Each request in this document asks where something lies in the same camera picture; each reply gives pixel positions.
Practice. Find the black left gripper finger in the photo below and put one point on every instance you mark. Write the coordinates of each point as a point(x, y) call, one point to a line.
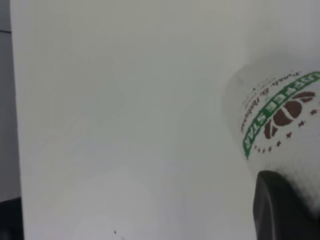
point(277, 212)

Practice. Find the white paper coffee cup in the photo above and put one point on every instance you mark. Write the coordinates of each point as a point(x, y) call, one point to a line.
point(287, 120)

